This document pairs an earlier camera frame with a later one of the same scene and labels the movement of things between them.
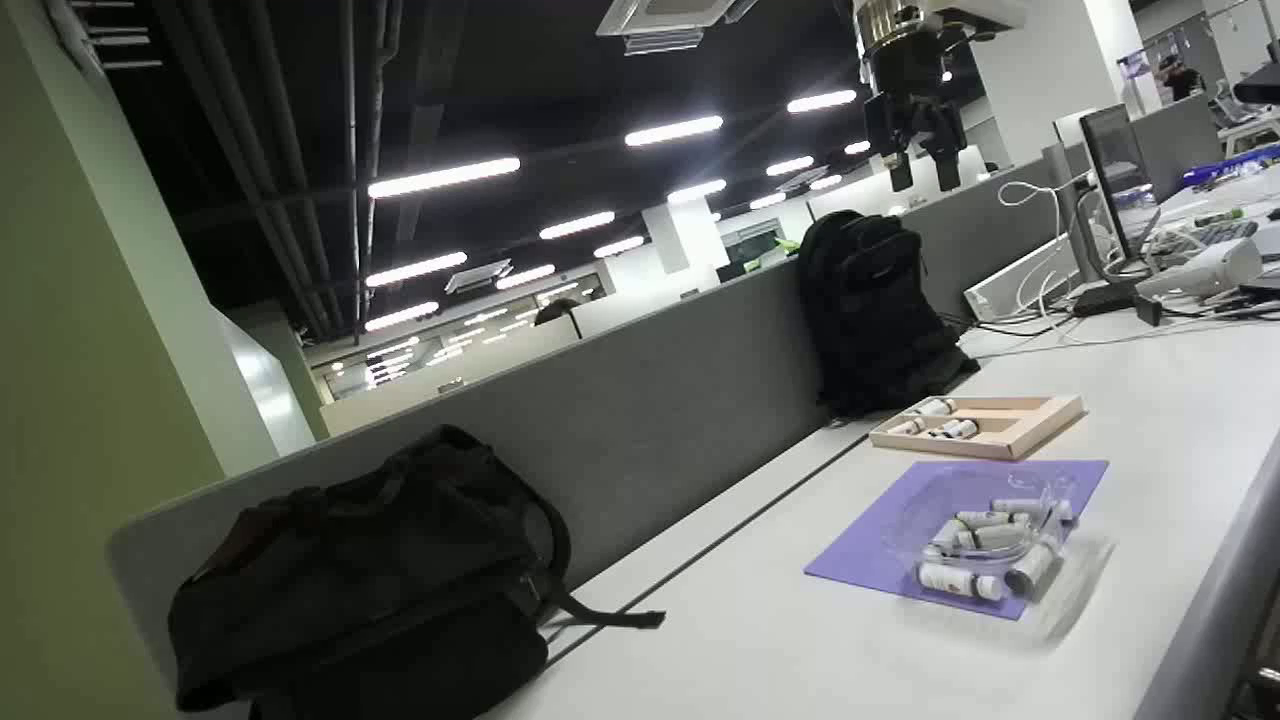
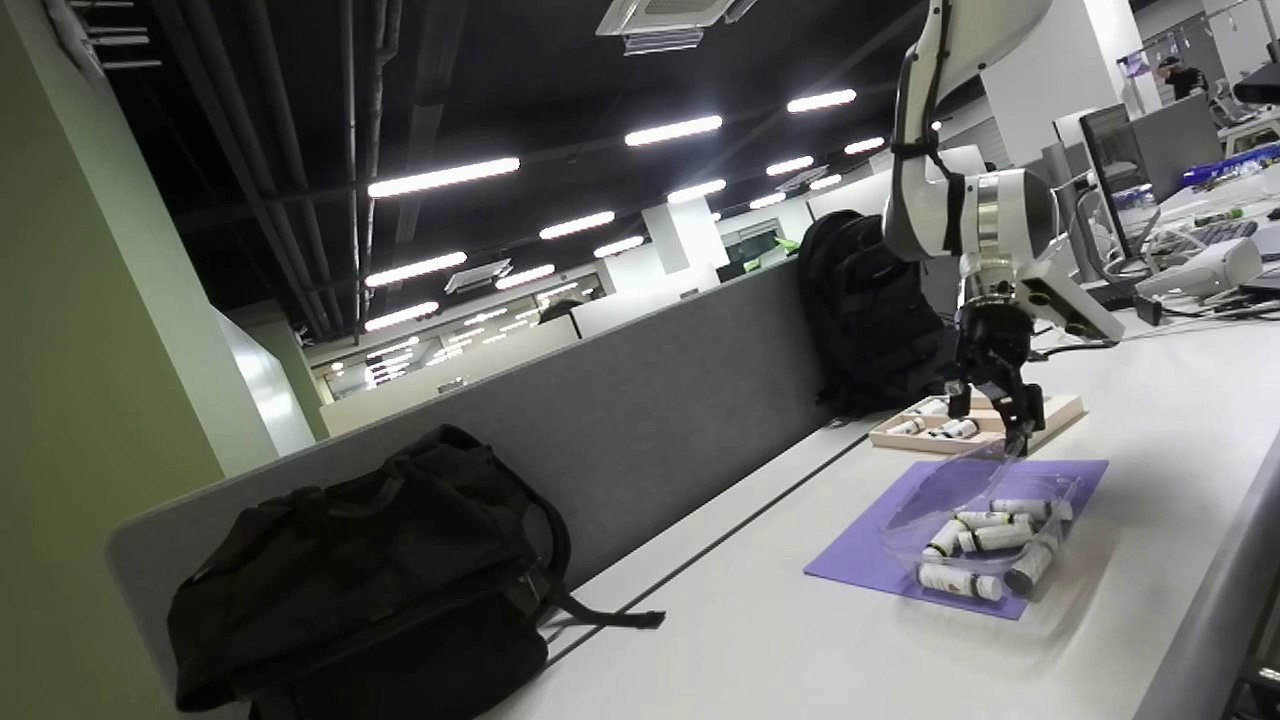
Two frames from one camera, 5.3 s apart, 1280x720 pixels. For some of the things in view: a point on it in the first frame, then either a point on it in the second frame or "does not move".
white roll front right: [1031, 571] does not move
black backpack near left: [411, 588] does not move
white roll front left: [962, 583] does not move
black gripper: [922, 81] to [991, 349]
